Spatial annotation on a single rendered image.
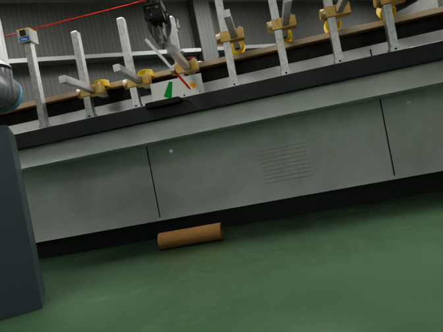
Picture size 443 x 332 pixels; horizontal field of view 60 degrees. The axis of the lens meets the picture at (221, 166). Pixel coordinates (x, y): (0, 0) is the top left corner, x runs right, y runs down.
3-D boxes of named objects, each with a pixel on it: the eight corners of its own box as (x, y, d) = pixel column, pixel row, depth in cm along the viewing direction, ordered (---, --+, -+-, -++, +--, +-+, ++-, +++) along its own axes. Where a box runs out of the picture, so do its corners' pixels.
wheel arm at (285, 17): (293, 0, 153) (291, -9, 153) (283, 2, 154) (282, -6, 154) (287, 38, 203) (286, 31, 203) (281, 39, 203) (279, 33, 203)
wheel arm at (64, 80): (66, 83, 167) (64, 74, 167) (59, 85, 167) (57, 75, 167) (109, 98, 210) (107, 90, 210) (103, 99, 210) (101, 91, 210)
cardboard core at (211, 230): (219, 224, 176) (156, 234, 180) (222, 241, 176) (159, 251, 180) (221, 221, 184) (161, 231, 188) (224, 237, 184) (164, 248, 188)
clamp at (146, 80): (149, 82, 190) (147, 72, 190) (123, 88, 192) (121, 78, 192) (153, 85, 196) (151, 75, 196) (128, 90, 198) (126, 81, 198)
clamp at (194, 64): (198, 69, 187) (196, 58, 187) (171, 75, 189) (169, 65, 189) (200, 71, 193) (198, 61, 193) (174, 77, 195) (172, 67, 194)
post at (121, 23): (140, 110, 192) (122, 16, 192) (134, 112, 193) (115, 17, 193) (143, 111, 196) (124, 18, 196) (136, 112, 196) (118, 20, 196)
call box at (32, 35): (31, 41, 197) (28, 26, 197) (18, 45, 198) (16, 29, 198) (39, 45, 204) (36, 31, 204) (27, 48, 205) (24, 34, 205)
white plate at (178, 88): (204, 93, 187) (200, 72, 187) (153, 104, 190) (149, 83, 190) (204, 93, 187) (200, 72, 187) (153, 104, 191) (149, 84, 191)
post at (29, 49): (47, 127, 198) (29, 41, 198) (38, 129, 199) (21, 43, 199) (51, 128, 203) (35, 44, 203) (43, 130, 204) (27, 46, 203)
